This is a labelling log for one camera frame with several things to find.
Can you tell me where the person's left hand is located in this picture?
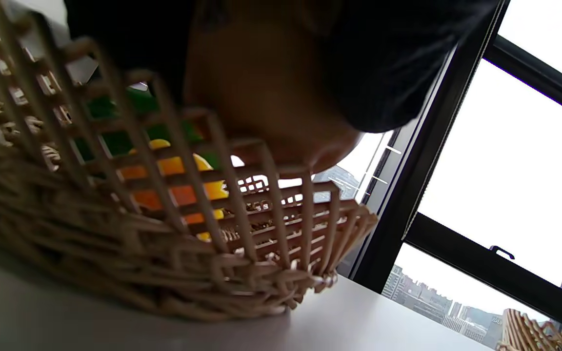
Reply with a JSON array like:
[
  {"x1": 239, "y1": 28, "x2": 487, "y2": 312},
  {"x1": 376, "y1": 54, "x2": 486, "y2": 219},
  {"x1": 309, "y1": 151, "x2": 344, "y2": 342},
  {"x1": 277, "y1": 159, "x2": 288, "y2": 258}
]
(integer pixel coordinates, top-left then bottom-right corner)
[{"x1": 64, "y1": 0, "x2": 501, "y2": 133}]

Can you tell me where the yellow brown potato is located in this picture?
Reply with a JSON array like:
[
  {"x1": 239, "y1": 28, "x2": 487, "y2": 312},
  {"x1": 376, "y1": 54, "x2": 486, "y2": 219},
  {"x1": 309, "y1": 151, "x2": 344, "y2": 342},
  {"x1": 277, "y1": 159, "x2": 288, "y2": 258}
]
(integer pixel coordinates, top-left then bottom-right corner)
[{"x1": 183, "y1": 24, "x2": 362, "y2": 174}]

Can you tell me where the yellow corn piece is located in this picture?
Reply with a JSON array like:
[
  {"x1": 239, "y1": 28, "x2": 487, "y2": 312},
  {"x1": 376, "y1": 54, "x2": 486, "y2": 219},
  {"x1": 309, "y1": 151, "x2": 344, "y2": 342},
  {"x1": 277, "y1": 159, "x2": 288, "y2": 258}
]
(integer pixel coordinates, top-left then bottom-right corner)
[{"x1": 120, "y1": 139, "x2": 230, "y2": 242}]

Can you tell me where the green bell pepper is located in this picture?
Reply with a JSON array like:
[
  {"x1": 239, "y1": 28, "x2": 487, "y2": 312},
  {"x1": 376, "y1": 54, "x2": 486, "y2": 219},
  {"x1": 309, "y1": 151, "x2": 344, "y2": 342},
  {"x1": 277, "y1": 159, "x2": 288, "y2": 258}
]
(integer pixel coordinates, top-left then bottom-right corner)
[{"x1": 74, "y1": 88, "x2": 218, "y2": 164}]

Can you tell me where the round wicker basket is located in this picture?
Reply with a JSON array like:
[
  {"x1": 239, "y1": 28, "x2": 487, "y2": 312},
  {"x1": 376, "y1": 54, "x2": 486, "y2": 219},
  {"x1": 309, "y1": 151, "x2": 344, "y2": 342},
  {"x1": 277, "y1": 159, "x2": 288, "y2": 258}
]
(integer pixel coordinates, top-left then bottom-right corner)
[
  {"x1": 498, "y1": 308, "x2": 562, "y2": 351},
  {"x1": 0, "y1": 0, "x2": 379, "y2": 322}
]

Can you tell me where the black window frame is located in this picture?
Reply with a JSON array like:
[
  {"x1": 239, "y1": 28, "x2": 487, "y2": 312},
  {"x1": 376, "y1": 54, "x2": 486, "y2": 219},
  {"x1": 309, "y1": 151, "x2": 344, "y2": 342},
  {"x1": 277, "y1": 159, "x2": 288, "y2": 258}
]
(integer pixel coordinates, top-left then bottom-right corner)
[{"x1": 337, "y1": 0, "x2": 562, "y2": 337}]

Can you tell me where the black window handle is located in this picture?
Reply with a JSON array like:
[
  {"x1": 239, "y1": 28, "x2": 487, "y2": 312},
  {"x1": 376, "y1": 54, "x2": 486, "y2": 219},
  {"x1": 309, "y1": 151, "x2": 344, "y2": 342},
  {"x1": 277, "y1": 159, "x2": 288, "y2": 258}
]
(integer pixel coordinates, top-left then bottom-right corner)
[{"x1": 488, "y1": 245, "x2": 516, "y2": 260}]

